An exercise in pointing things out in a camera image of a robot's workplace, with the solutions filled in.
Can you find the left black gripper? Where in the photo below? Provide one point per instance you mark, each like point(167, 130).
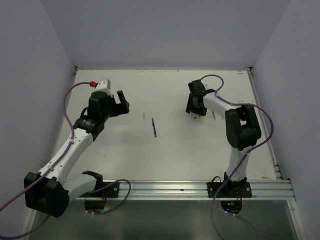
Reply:
point(122, 108)

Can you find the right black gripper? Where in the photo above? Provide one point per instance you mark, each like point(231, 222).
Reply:
point(201, 111)

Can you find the purple gel pen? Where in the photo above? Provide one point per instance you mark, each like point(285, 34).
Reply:
point(154, 127)

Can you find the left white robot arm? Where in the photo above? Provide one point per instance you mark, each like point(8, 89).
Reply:
point(48, 191)

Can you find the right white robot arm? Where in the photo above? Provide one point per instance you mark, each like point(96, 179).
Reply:
point(241, 125)

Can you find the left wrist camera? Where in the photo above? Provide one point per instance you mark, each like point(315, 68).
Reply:
point(104, 86)

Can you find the aluminium rail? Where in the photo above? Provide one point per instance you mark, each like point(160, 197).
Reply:
point(188, 190)

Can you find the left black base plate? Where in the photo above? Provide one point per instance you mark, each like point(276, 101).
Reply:
point(109, 192)

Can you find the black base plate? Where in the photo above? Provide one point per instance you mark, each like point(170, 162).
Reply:
point(230, 190)
point(109, 192)

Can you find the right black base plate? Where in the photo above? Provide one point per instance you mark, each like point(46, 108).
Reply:
point(230, 190)

